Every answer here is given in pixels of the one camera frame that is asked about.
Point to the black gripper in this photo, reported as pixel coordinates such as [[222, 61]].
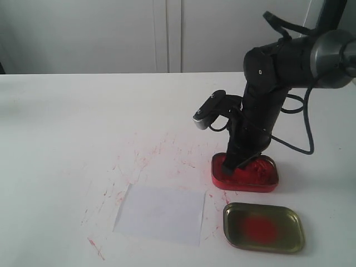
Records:
[[249, 134]]

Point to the red ink pad tin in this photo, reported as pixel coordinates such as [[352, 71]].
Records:
[[259, 175]]

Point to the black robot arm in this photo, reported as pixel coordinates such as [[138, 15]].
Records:
[[271, 71]]

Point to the gold tin lid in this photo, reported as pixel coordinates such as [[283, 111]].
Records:
[[267, 228]]

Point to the white paper sheet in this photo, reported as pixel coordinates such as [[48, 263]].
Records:
[[161, 213]]

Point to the white cabinet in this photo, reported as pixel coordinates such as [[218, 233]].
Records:
[[139, 36]]

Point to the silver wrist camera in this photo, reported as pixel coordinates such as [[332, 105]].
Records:
[[217, 104]]

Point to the dark vertical post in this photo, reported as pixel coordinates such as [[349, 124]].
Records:
[[324, 15]]

